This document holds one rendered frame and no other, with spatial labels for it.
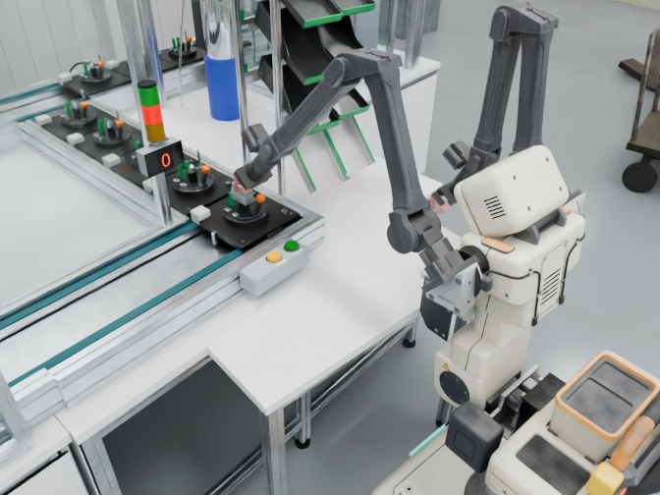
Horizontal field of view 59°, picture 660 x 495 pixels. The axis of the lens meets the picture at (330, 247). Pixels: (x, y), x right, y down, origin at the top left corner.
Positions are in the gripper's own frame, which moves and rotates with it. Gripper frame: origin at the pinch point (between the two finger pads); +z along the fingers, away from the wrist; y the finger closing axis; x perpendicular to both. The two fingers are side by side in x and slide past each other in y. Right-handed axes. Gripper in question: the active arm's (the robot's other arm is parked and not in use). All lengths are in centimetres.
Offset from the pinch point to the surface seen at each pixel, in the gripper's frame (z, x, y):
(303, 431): 56, 83, 1
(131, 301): 9.7, 12.7, 43.8
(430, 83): 57, -16, -178
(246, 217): 3.8, 8.4, 2.8
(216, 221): 10.1, 4.3, 8.6
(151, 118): -12.9, -24.0, 20.5
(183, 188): 21.0, -12.0, 6.2
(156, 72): 74, -77, -42
